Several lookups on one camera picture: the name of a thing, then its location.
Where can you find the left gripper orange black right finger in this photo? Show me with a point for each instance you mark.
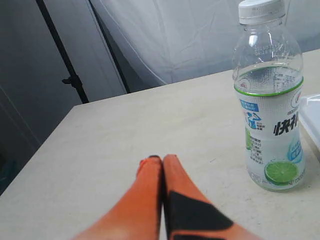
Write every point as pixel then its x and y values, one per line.
pixel 189 215

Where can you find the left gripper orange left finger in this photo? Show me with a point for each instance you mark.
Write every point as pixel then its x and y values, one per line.
pixel 137 215

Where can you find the clear lime drink bottle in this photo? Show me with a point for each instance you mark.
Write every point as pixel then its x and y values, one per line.
pixel 268 80

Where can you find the white plastic tray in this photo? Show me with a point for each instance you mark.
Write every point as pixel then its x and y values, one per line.
pixel 309 110

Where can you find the white backdrop cloth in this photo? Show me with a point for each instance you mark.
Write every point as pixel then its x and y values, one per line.
pixel 168 41

